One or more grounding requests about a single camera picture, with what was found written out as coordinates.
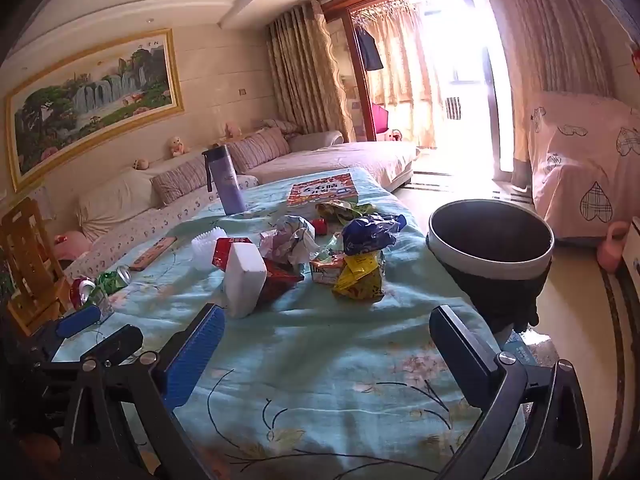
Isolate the pink kettlebell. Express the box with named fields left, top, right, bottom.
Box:
left=597, top=221, right=628, bottom=273

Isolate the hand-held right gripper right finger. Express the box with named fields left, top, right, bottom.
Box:
left=429, top=304, right=596, bottom=480

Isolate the colourful picture book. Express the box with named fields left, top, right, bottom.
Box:
left=286, top=172, right=360, bottom=207

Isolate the brown rectangular board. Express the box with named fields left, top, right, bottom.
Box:
left=129, top=236, right=178, bottom=272

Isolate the framed landscape painting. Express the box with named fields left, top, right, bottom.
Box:
left=5, top=27, right=185, bottom=193

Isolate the sheer beige curtain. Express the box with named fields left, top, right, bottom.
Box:
left=350, top=0, right=446, bottom=148

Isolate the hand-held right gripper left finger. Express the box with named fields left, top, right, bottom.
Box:
left=65, top=302, right=226, bottom=480

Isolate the magenta box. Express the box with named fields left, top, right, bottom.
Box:
left=371, top=103, right=393, bottom=131

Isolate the long beige sofa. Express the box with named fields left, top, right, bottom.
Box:
left=55, top=119, right=421, bottom=281

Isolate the wooden chair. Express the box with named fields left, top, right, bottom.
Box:
left=0, top=197, right=73, bottom=336

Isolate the white pillow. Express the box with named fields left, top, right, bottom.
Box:
left=76, top=169, right=161, bottom=241

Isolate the yellow snack wrapper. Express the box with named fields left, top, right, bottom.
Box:
left=332, top=252, right=386, bottom=302

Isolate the crumpled silver wrapper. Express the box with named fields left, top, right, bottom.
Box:
left=259, top=215, right=319, bottom=266

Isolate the green and yellow wrapper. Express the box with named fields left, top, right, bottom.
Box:
left=315, top=200, right=376, bottom=226

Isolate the red and white milk carton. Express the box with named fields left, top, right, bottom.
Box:
left=212, top=237, right=268, bottom=319

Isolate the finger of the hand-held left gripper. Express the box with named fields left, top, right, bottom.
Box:
left=31, top=305, right=103, bottom=356
left=88, top=325, right=144, bottom=362

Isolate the striped pink pillow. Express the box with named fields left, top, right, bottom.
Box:
left=150, top=162, right=211, bottom=208
left=260, top=119, right=303, bottom=136
left=227, top=127, right=292, bottom=173

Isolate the small orange drink carton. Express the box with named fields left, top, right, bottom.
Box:
left=309, top=255, right=351, bottom=287

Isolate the crushed red can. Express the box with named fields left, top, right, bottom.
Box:
left=70, top=277, right=97, bottom=311

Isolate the crushed green can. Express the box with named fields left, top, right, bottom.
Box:
left=95, top=266, right=132, bottom=297

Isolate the bed with pink heart sheet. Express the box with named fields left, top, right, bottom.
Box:
left=527, top=91, right=640, bottom=241

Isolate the purple water bottle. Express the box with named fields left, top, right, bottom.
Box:
left=201, top=144, right=248, bottom=216

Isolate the dark hanging garment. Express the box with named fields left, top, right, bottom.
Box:
left=356, top=27, right=385, bottom=72

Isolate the round white-rimmed trash bin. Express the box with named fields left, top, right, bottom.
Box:
left=427, top=199, right=556, bottom=333

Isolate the red snack wrapper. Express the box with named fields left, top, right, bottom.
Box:
left=257, top=260, right=306, bottom=307

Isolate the blue snack bag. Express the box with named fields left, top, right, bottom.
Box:
left=342, top=213, right=407, bottom=256

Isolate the golden patterned curtain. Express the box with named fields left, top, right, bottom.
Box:
left=480, top=0, right=632, bottom=111
left=265, top=0, right=357, bottom=144

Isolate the white foam fruit net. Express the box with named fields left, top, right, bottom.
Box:
left=191, top=227, right=226, bottom=273

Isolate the black bin bag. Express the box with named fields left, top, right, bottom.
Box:
left=442, top=255, right=553, bottom=335

